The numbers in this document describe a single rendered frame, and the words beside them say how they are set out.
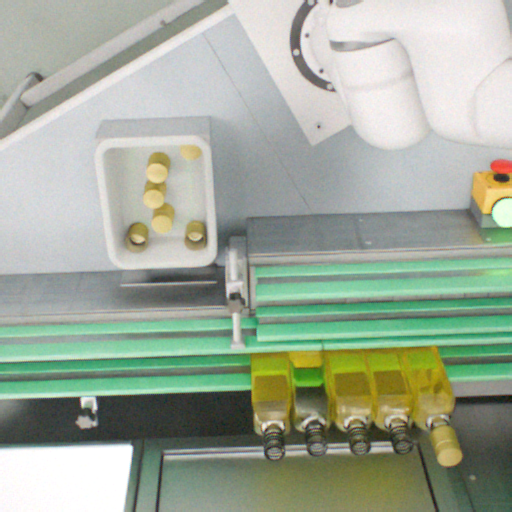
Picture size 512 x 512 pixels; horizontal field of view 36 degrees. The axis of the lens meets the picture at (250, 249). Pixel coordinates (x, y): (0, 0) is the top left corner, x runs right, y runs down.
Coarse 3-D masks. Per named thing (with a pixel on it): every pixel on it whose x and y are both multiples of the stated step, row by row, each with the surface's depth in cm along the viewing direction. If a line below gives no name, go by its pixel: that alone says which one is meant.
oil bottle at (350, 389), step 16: (336, 352) 119; (352, 352) 119; (336, 368) 116; (352, 368) 116; (336, 384) 113; (352, 384) 113; (368, 384) 113; (336, 400) 111; (352, 400) 110; (368, 400) 110; (336, 416) 111; (368, 416) 110
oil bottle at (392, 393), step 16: (368, 352) 119; (384, 352) 119; (400, 352) 120; (368, 368) 117; (384, 368) 116; (400, 368) 116; (384, 384) 113; (400, 384) 113; (384, 400) 110; (400, 400) 110; (384, 416) 110
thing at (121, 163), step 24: (120, 144) 115; (144, 144) 115; (168, 144) 115; (96, 168) 117; (120, 168) 125; (144, 168) 125; (192, 168) 125; (120, 192) 127; (168, 192) 127; (192, 192) 127; (120, 216) 128; (144, 216) 129; (192, 216) 129; (120, 240) 128; (168, 240) 130; (216, 240) 124; (120, 264) 125; (144, 264) 126; (168, 264) 126; (192, 264) 126
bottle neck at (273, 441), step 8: (272, 424) 109; (280, 424) 109; (264, 432) 109; (272, 432) 107; (280, 432) 108; (264, 440) 107; (272, 440) 106; (280, 440) 107; (264, 448) 106; (272, 448) 108; (280, 448) 106; (272, 456) 107; (280, 456) 106
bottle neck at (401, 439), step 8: (392, 416) 109; (400, 416) 109; (392, 424) 108; (400, 424) 108; (392, 432) 107; (400, 432) 106; (408, 432) 107; (392, 440) 106; (400, 440) 105; (408, 440) 105; (392, 448) 106; (400, 448) 107; (408, 448) 106
